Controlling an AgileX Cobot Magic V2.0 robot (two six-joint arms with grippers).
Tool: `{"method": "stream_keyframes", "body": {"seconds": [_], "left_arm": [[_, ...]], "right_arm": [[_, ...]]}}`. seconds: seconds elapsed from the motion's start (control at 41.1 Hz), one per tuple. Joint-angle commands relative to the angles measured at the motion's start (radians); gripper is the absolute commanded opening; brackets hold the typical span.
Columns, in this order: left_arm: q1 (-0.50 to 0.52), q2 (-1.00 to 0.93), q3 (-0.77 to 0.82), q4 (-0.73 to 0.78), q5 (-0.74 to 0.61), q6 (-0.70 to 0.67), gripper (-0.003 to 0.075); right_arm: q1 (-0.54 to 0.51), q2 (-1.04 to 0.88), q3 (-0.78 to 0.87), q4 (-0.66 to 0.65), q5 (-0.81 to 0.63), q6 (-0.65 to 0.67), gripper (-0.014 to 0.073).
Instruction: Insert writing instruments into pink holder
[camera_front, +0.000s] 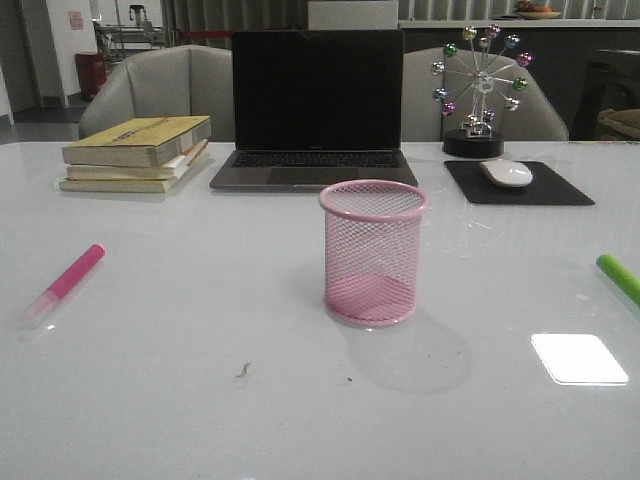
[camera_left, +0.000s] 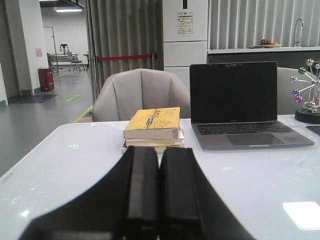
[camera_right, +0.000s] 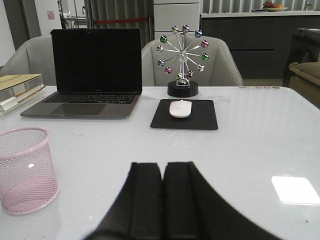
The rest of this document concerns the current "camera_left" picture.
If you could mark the red barrier belt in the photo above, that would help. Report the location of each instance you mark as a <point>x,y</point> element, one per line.
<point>128,57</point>

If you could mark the white middle book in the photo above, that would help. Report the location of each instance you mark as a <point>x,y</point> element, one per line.
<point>155,142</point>

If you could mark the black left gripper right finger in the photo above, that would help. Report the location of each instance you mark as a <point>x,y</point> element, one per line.
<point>190,208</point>

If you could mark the grey open laptop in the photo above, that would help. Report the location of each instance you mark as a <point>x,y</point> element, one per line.
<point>234,107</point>

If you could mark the bottom book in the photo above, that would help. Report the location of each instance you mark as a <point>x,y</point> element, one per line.
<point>158,149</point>

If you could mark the fruit bowl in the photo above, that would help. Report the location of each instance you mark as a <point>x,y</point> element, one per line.
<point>269,44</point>

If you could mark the yellow top book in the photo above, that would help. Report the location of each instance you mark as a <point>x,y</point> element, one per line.
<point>156,123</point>

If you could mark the ferris wheel desk toy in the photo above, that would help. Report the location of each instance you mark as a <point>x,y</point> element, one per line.
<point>310,112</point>

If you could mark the red trash bin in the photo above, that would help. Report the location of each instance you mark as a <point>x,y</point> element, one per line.
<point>46,79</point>

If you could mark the white refrigerator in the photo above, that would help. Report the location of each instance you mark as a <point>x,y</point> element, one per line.
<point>185,36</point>

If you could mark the grey left armchair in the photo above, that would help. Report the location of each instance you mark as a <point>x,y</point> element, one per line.
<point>124,93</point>

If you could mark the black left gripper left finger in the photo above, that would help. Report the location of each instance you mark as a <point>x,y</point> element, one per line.
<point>123,205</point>

